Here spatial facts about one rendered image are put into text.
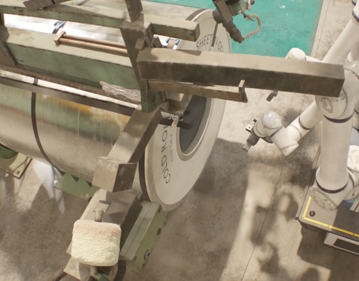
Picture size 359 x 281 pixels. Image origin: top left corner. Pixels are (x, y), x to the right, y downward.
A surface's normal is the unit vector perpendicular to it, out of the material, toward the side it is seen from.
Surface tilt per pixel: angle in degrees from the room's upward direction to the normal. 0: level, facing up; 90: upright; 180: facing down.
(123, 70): 90
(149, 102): 90
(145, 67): 90
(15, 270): 0
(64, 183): 0
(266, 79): 90
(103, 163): 33
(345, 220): 0
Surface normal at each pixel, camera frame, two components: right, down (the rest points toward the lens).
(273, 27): -0.13, -0.56
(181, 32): -0.40, 0.79
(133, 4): 0.91, 0.26
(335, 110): -0.73, 0.59
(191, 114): -0.30, -0.11
